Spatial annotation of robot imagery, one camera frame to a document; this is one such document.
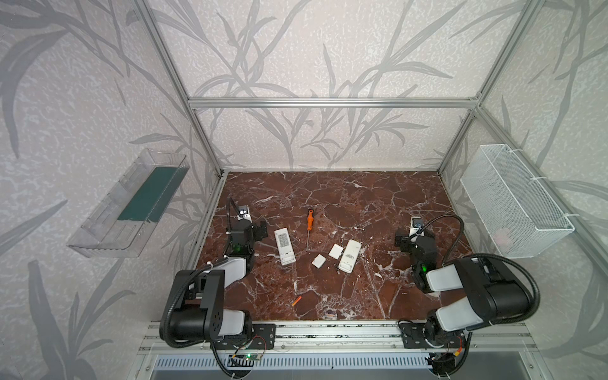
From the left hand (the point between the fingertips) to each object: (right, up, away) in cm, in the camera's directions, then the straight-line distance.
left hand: (251, 212), depth 92 cm
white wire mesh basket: (+81, +2, -29) cm, 86 cm away
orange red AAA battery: (+19, -29, -11) cm, 37 cm away
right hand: (+64, -4, +1) cm, 64 cm away
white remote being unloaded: (+39, -17, -2) cm, 42 cm away
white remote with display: (+13, -14, +2) cm, 19 cm away
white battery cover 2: (+33, -16, 0) cm, 37 cm away
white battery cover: (+27, -19, -1) cm, 33 cm away
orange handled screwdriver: (+23, -6, +7) cm, 24 cm away
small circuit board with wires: (+7, -41, -22) cm, 47 cm away
